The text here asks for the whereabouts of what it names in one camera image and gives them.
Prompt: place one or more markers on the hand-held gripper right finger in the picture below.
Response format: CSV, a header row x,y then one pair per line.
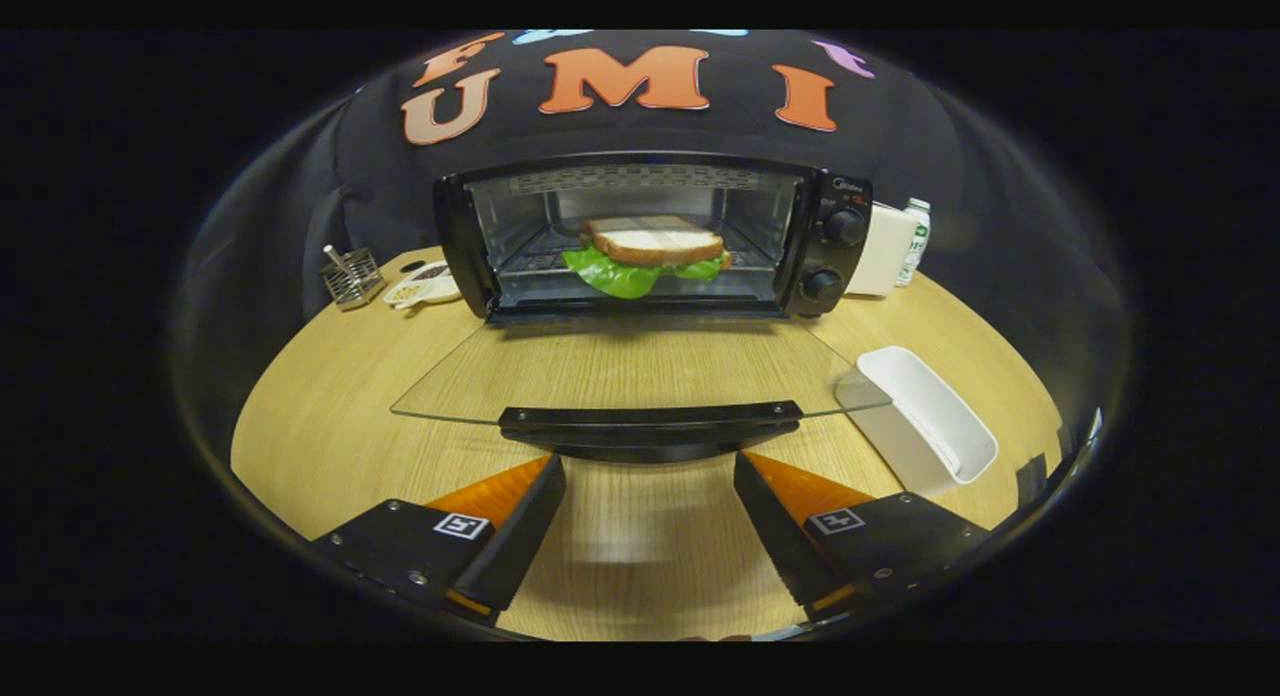
x,y
775,536

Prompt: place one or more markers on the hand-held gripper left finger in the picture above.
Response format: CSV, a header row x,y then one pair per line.
x,y
530,531

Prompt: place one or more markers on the black toaster oven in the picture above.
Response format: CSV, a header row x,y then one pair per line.
x,y
812,246

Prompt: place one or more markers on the sandwich with lettuce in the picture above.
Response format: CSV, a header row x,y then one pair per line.
x,y
650,244

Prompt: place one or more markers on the white slot toaster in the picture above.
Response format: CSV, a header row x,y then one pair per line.
x,y
885,251

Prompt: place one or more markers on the white rectangular tray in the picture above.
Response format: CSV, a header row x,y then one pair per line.
x,y
930,416

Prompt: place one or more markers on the black table clamp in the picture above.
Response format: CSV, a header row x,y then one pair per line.
x,y
1031,474

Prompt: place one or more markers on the small white dish with seeds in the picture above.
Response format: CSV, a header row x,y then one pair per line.
x,y
420,286

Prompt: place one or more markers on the white bottle with green label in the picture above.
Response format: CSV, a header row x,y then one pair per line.
x,y
917,236

